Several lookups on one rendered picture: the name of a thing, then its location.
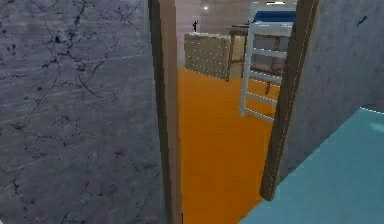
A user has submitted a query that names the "beige woven cabinet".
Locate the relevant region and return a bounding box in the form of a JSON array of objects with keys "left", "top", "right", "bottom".
[{"left": 184, "top": 32, "right": 232, "bottom": 81}]

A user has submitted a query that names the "brown wooden table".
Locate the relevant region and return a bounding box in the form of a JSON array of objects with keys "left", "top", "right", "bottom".
[{"left": 226, "top": 26, "right": 287, "bottom": 82}]

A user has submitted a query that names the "blue mattress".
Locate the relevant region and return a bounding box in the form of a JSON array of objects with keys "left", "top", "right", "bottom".
[{"left": 252, "top": 9, "right": 297, "bottom": 24}]

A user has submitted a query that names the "white bunk bed frame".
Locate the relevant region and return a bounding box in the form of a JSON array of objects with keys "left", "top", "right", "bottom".
[{"left": 238, "top": 2, "right": 298, "bottom": 123}]

